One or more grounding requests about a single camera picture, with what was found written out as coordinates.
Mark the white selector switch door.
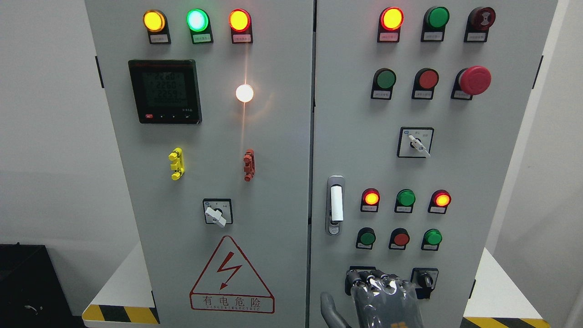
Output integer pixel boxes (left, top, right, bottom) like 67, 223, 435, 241
203, 199, 233, 228
397, 127, 435, 158

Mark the black digital power meter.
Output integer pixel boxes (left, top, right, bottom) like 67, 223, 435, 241
128, 59, 202, 124

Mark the white lit indicator lamp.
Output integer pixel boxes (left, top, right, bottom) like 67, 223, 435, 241
235, 84, 255, 103

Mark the white selector switch bottom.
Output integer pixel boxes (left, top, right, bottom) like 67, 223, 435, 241
344, 266, 377, 296

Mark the grey left cabinet door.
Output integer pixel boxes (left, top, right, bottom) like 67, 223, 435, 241
86, 0, 314, 328

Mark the green lit indicator light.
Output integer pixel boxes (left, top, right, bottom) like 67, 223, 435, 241
186, 8, 213, 44

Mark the red-rimmed indicator light left door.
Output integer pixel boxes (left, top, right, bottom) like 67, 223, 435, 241
228, 8, 253, 44

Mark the silver door handle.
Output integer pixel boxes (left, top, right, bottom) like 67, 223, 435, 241
325, 175, 345, 236

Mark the dark red buzzer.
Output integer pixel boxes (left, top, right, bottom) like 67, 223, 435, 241
464, 7, 496, 43

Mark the green indicator top right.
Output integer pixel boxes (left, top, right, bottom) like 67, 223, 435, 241
420, 6, 450, 42

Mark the red push button lower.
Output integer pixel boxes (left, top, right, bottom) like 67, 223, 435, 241
388, 228, 410, 251

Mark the white platform with hazard stripes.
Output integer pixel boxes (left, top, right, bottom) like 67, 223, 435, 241
82, 243, 160, 328

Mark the red emergency stop button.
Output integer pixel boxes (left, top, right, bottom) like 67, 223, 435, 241
450, 65, 492, 100

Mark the grey cabinet door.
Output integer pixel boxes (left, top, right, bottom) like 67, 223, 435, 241
309, 0, 557, 328
86, 0, 314, 328

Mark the red lit indicator middle right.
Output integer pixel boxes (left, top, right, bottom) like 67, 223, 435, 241
428, 190, 451, 214

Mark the black box lower left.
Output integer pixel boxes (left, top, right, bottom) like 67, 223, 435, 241
0, 243, 72, 328

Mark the green push button lower right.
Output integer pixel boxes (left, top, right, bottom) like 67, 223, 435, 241
421, 229, 443, 251

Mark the red lit indicator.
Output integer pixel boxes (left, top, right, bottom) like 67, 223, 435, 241
377, 6, 404, 43
428, 190, 451, 214
360, 188, 380, 212

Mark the white selector switch left door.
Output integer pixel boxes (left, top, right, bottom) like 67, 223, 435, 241
203, 199, 233, 228

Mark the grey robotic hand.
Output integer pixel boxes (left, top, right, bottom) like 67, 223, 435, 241
320, 269, 422, 328

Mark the yellow terminal connector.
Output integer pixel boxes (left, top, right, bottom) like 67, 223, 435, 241
168, 147, 185, 181

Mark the red lit indicator top right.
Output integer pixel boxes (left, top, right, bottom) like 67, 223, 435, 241
377, 6, 404, 43

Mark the white selector switch right door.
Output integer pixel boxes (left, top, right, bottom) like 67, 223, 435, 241
397, 127, 435, 158

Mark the grey right cabinet door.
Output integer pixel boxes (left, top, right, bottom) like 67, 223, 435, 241
309, 0, 557, 328

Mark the black selector switch bottom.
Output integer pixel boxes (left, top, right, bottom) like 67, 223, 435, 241
410, 267, 439, 300

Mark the green indicator middle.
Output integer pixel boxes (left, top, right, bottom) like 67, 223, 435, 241
394, 189, 416, 214

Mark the red terminal connector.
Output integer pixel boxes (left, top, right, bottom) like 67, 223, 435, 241
242, 148, 256, 181

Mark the green push button upper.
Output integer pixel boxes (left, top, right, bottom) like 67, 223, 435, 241
371, 68, 396, 100

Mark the red push button upper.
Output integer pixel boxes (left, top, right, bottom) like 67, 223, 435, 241
411, 68, 439, 100

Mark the red electric hazard warning sign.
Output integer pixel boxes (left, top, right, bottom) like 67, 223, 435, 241
189, 235, 275, 314

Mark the yellow indicator light top left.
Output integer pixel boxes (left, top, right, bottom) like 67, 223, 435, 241
143, 9, 171, 44

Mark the red push button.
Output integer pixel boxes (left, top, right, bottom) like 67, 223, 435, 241
388, 228, 410, 251
411, 68, 439, 100

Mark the red lit indicator middle left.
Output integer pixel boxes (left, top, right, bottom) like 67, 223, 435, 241
360, 188, 380, 212

